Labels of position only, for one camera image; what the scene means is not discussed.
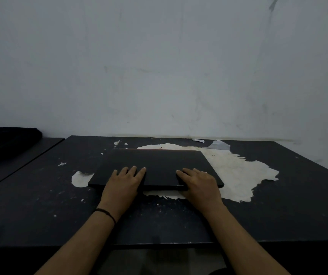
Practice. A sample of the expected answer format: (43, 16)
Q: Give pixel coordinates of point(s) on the person's left forearm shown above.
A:
(78, 246)

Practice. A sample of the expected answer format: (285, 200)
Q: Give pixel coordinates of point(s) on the black laptop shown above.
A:
(161, 164)

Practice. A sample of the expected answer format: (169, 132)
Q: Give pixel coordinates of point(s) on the black fabric bag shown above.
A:
(6, 141)

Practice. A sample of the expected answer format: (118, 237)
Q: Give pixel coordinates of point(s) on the person's right little finger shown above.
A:
(207, 175)

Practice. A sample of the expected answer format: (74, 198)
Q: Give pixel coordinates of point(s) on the person's left little finger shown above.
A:
(115, 174)

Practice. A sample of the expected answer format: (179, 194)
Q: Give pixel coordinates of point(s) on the person's right forearm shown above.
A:
(241, 246)

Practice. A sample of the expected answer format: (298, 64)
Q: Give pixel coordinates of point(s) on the person's right middle finger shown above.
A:
(189, 172)

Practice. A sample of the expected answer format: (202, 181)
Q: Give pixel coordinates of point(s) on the person's right hand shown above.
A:
(202, 190)

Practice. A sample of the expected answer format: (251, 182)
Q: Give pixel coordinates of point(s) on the person's left middle finger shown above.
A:
(132, 172)

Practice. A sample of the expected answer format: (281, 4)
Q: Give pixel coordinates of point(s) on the person's left hand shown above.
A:
(122, 190)

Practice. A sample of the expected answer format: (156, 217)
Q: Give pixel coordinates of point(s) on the black wrist band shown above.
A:
(108, 213)

